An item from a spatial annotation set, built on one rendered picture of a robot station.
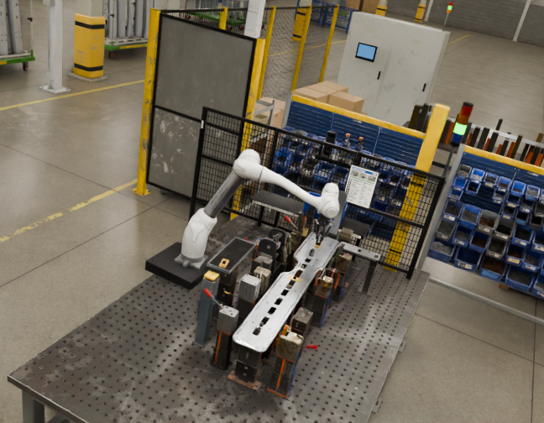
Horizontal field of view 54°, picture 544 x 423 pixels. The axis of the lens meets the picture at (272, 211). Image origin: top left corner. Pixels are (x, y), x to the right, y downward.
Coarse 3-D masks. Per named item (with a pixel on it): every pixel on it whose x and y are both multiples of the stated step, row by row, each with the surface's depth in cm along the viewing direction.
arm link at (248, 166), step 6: (246, 156) 347; (252, 156) 348; (234, 162) 343; (240, 162) 340; (246, 162) 340; (252, 162) 342; (258, 162) 349; (234, 168) 341; (240, 168) 339; (246, 168) 339; (252, 168) 339; (258, 168) 340; (240, 174) 341; (246, 174) 340; (252, 174) 339; (258, 174) 340
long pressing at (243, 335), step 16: (304, 240) 372; (336, 240) 380; (304, 256) 352; (320, 256) 356; (288, 272) 331; (304, 272) 335; (272, 288) 313; (304, 288) 319; (256, 304) 296; (272, 304) 299; (288, 304) 302; (256, 320) 284; (272, 320) 286; (240, 336) 270; (256, 336) 272; (272, 336) 275
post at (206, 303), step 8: (208, 280) 284; (216, 280) 285; (208, 288) 285; (216, 288) 289; (208, 296) 287; (200, 304) 292; (208, 304) 290; (200, 312) 294; (208, 312) 292; (200, 320) 296; (208, 320) 296; (200, 328) 298; (208, 328) 301; (200, 336) 300; (208, 336) 305; (200, 344) 302
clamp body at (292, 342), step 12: (288, 336) 267; (300, 336) 269; (288, 348) 267; (300, 348) 267; (276, 360) 273; (288, 360) 269; (276, 372) 276; (288, 372) 275; (276, 384) 278; (288, 384) 275
